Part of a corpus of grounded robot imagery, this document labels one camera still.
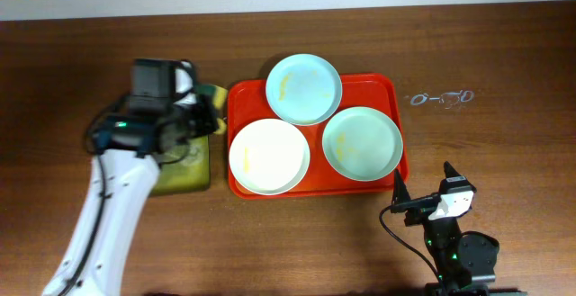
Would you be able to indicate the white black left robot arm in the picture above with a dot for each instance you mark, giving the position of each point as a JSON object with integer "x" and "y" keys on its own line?
{"x": 129, "y": 142}

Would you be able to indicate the yellow green scrub sponge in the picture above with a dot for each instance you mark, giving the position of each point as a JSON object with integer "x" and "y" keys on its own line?
{"x": 218, "y": 98}

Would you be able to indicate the pale green plate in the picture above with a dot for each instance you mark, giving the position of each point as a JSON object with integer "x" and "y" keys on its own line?
{"x": 362, "y": 144}

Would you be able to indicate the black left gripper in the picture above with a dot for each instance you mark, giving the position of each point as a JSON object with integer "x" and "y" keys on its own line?
{"x": 207, "y": 115}

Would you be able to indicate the red plastic serving tray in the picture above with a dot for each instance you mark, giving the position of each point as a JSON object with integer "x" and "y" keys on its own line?
{"x": 247, "y": 103}

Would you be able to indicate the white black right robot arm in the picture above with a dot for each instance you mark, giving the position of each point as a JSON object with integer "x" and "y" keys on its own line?
{"x": 462, "y": 262}

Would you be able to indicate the white plate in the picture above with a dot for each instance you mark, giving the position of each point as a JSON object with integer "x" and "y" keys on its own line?
{"x": 269, "y": 157}

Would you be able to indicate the light blue plate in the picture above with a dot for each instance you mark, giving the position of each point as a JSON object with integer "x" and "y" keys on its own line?
{"x": 303, "y": 89}

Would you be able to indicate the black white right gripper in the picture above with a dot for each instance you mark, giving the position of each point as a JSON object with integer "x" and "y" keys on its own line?
{"x": 399, "y": 192}

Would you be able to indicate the black tray with yellow water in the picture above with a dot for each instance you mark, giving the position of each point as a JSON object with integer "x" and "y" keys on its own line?
{"x": 190, "y": 175}

